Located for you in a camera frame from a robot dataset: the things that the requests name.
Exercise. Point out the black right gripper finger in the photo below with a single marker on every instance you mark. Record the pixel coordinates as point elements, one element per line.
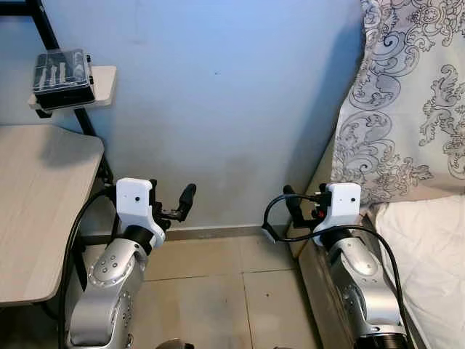
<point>294,206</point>

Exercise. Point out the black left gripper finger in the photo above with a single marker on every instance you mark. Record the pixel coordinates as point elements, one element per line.
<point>153,193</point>
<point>187,200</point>

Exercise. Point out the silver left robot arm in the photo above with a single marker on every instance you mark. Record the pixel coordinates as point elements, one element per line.
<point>109,291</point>

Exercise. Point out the grey baseboard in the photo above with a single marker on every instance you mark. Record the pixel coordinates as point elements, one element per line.
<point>218,233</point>

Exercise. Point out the small beige wooden shelf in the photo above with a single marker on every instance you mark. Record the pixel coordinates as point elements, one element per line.
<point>105,83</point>

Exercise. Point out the silver robot left leg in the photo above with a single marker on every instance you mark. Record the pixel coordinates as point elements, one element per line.
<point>174,345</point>

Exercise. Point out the white quilted mattress pad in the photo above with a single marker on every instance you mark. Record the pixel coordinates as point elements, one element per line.
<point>429,269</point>

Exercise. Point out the black tool case clear lid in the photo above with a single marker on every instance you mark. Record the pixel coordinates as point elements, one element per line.
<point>64,80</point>

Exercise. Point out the large grey floral patterned pillow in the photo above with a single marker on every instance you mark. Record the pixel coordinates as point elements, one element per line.
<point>407,87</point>

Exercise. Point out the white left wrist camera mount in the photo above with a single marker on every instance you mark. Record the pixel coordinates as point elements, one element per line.
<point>133,200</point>

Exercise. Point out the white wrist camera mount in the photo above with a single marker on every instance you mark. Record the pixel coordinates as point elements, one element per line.
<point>133,200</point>
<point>341,203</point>

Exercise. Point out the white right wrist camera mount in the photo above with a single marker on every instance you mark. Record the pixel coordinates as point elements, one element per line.
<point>341,203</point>

